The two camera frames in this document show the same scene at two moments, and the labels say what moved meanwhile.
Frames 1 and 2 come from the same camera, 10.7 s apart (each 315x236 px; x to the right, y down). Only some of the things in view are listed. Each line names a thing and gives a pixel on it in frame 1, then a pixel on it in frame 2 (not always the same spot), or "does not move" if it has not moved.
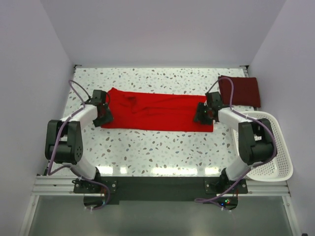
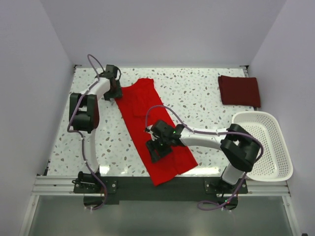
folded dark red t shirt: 245,92 does not move
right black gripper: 198,116 → 152,145
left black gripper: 108,117 → 117,94
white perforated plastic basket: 280,168 does not move
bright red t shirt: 155,111 → 146,105
